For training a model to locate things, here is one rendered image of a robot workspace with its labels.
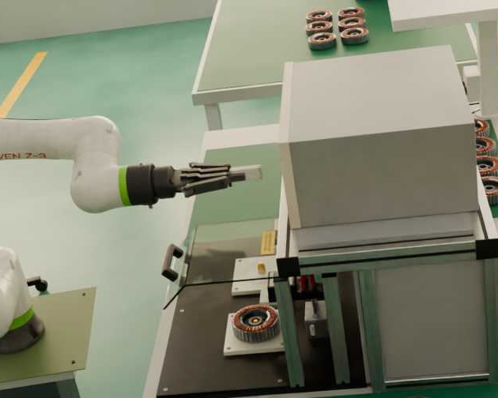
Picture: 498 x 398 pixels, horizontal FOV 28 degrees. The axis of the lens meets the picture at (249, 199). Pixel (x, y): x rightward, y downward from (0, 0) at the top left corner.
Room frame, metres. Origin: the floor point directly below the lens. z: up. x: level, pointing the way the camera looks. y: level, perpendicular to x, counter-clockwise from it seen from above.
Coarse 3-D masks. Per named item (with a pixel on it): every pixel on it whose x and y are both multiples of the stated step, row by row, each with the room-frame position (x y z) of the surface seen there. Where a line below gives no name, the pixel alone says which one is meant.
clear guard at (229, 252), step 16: (208, 224) 1.96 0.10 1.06; (224, 224) 1.95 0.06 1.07; (240, 224) 1.93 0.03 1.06; (256, 224) 1.92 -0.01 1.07; (272, 224) 1.91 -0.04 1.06; (192, 240) 1.91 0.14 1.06; (208, 240) 1.89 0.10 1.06; (224, 240) 1.88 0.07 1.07; (240, 240) 1.87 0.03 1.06; (256, 240) 1.85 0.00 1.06; (192, 256) 1.84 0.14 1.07; (208, 256) 1.82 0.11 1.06; (224, 256) 1.81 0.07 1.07; (240, 256) 1.80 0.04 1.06; (256, 256) 1.79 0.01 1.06; (272, 256) 1.78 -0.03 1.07; (192, 272) 1.77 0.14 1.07; (208, 272) 1.76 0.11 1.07; (224, 272) 1.75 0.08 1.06; (240, 272) 1.74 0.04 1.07; (256, 272) 1.73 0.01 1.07; (272, 272) 1.72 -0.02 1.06; (176, 288) 1.75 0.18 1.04
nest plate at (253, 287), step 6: (234, 282) 2.14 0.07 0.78; (240, 282) 2.13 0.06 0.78; (246, 282) 2.13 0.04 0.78; (252, 282) 2.12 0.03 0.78; (258, 282) 2.12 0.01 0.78; (264, 282) 2.11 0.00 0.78; (234, 288) 2.11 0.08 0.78; (240, 288) 2.10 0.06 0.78; (246, 288) 2.10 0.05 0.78; (252, 288) 2.09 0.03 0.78; (258, 288) 2.09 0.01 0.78; (234, 294) 2.09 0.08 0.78; (240, 294) 2.09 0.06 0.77; (246, 294) 2.09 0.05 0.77
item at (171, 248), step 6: (168, 246) 1.90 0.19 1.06; (174, 246) 1.90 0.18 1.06; (168, 252) 1.87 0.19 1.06; (174, 252) 1.89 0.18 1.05; (180, 252) 1.89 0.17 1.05; (168, 258) 1.85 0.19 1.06; (168, 264) 1.83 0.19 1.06; (162, 270) 1.81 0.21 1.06; (168, 270) 1.80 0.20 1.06; (168, 276) 1.80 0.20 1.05; (174, 276) 1.80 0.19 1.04
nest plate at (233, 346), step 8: (280, 328) 1.91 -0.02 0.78; (232, 336) 1.91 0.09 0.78; (272, 336) 1.88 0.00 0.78; (280, 336) 1.88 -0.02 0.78; (224, 344) 1.88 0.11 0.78; (232, 344) 1.88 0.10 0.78; (240, 344) 1.87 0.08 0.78; (248, 344) 1.87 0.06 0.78; (256, 344) 1.86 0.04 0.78; (264, 344) 1.86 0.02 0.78; (272, 344) 1.85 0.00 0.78; (280, 344) 1.85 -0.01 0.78; (224, 352) 1.85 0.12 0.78; (232, 352) 1.85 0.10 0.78; (240, 352) 1.85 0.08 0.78; (248, 352) 1.85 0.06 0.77; (256, 352) 1.84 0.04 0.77; (264, 352) 1.84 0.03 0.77
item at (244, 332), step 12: (240, 312) 1.95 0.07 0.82; (252, 312) 1.95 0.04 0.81; (264, 312) 1.94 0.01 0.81; (276, 312) 1.93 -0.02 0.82; (240, 324) 1.90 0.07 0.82; (252, 324) 1.91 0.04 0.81; (264, 324) 1.88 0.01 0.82; (276, 324) 1.89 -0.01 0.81; (240, 336) 1.88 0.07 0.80; (252, 336) 1.87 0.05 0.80; (264, 336) 1.87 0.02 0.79
